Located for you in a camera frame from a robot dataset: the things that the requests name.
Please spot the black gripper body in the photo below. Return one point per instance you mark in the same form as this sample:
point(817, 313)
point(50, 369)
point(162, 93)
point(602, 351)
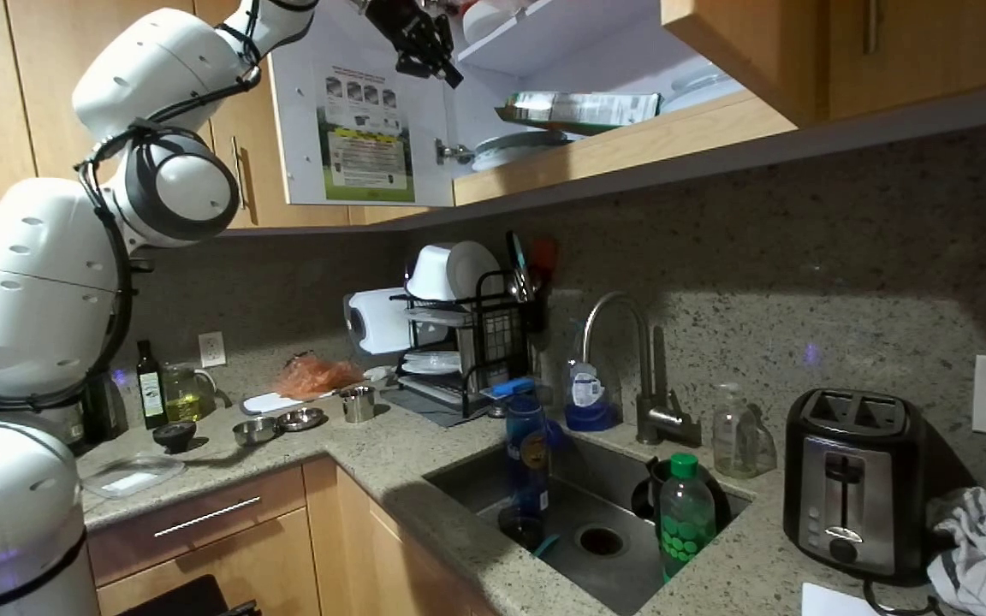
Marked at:
point(409, 27)

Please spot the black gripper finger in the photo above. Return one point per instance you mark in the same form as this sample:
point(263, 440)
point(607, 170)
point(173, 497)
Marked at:
point(446, 68)
point(413, 62)

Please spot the green cereal box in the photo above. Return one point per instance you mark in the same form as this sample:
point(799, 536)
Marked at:
point(580, 109)

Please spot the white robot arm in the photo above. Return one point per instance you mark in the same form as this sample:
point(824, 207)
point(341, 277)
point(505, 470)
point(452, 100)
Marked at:
point(68, 262)

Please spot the open white cabinet door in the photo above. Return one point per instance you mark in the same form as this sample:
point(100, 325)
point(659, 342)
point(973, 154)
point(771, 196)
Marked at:
point(352, 124)

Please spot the wooden upper right cabinet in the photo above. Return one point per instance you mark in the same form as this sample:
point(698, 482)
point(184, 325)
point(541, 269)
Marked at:
point(834, 60)

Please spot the white bowl on rack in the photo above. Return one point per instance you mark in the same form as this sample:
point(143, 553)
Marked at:
point(452, 270)

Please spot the black dish drying rack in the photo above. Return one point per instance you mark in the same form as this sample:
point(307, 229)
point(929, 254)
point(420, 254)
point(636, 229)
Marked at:
point(467, 347)

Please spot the orange plastic bag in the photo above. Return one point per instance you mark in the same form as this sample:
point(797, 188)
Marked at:
point(308, 374)

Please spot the small steel cup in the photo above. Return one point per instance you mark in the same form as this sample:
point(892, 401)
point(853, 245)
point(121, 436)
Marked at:
point(356, 401)

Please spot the blue water bottle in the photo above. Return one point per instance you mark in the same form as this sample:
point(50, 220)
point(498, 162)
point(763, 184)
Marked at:
point(528, 443)

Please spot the wooden upper left cabinets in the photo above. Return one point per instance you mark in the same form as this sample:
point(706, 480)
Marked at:
point(44, 51)

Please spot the dark olive oil bottle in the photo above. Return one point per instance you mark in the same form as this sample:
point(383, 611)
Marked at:
point(150, 384)

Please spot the steel kitchen faucet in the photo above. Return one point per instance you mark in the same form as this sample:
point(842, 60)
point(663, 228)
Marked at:
point(655, 407)

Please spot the black mug in sink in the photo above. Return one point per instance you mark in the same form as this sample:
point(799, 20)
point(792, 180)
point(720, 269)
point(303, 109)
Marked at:
point(644, 501)

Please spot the clear glass soap dispenser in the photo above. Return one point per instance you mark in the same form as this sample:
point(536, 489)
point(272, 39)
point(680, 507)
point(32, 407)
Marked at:
point(740, 440)

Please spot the steel kitchen sink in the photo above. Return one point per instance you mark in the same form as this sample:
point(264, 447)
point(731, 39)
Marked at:
point(586, 556)

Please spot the green soda bottle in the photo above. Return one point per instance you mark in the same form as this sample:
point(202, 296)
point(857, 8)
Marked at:
point(686, 513)

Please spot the wooden lower drawer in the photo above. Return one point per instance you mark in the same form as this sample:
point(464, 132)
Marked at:
point(247, 529)

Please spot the black silver toaster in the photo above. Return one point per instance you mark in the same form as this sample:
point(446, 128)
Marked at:
point(853, 482)

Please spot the white crumpled cloth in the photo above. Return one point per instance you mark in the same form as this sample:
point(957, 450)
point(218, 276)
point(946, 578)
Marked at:
point(983, 553)

